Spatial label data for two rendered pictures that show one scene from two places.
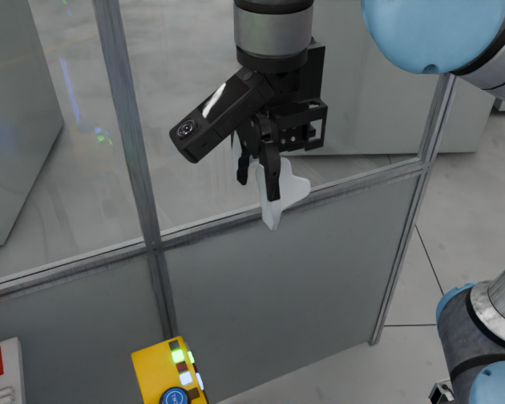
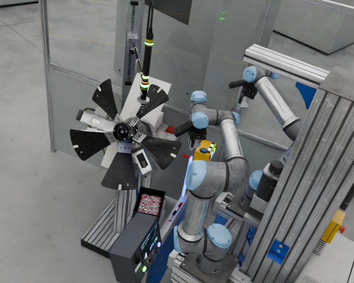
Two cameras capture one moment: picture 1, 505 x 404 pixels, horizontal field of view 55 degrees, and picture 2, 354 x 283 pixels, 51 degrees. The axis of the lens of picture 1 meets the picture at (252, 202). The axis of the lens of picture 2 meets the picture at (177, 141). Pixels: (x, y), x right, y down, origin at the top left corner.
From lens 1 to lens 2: 1.72 m
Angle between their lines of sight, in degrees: 31
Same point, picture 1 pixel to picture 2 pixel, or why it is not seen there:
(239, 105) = (240, 82)
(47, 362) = (182, 147)
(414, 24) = (245, 74)
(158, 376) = (204, 145)
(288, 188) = (243, 103)
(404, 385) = not seen: hidden behind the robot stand
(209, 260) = (244, 149)
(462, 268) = not seen: outside the picture
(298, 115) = (249, 90)
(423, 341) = not seen: hidden behind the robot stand
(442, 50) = (247, 78)
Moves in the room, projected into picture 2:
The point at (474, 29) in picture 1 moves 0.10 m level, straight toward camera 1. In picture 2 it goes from (250, 77) to (232, 78)
